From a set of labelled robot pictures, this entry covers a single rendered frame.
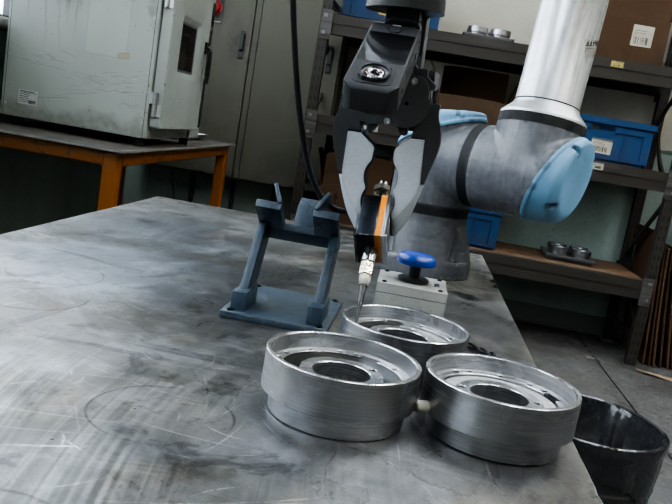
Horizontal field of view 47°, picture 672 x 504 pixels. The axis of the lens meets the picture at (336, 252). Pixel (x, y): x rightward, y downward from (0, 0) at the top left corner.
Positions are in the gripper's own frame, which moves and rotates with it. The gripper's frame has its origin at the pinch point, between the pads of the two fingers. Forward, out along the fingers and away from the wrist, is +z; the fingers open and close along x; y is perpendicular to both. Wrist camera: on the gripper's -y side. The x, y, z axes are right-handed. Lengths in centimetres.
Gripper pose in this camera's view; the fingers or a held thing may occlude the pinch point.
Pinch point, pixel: (376, 220)
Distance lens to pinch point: 70.7
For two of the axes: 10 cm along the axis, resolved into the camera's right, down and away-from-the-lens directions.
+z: -1.1, 9.7, 2.0
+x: -9.7, -1.5, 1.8
